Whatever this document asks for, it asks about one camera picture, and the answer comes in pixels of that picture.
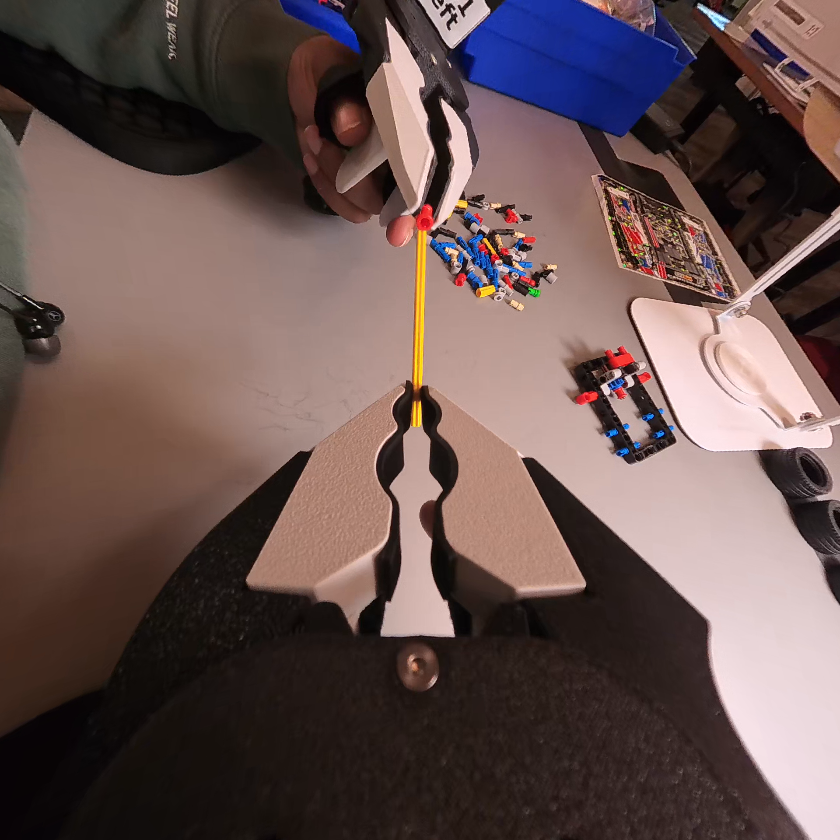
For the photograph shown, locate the black lego frame assembly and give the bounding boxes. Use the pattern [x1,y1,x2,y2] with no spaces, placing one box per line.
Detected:
[574,346,677,466]

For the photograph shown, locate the black earphones with cable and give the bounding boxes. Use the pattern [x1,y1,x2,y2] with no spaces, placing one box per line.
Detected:
[0,282,67,361]

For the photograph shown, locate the white box-shaped device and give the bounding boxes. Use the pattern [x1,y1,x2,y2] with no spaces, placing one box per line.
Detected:
[725,0,840,99]

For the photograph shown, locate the person's left hand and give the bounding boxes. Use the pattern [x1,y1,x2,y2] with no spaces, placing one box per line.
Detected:
[287,36,421,248]

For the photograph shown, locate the white book stand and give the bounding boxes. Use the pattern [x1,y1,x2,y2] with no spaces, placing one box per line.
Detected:
[630,209,840,454]

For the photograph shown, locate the person's left forearm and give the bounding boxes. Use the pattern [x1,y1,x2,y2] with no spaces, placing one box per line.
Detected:
[0,0,349,165]

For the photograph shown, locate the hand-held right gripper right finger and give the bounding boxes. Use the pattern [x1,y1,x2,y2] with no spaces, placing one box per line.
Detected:
[420,385,587,634]

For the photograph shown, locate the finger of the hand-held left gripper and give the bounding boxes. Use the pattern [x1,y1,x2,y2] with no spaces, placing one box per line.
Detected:
[430,105,481,229]
[364,18,454,221]

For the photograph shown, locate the pile of small lego pieces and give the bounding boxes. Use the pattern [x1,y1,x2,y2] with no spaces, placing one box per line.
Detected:
[430,193,559,312]

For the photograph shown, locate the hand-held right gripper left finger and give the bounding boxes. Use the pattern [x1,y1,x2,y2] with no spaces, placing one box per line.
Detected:
[246,382,417,634]

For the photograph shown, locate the yellow lego axle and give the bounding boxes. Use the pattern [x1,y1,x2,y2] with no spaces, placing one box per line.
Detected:
[411,226,429,427]

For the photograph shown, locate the clear bags of lego parts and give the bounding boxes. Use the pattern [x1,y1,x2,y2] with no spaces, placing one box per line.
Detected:
[577,0,657,30]

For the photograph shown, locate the blue plastic bin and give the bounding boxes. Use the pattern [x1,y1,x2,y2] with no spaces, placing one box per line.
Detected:
[281,0,363,55]
[453,0,697,137]

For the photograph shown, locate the colourful sticker sheet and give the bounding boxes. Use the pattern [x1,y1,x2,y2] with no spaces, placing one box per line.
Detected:
[591,172,742,303]

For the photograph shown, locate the brown wooden desk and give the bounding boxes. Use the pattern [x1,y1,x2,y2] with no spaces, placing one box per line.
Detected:
[692,7,840,178]

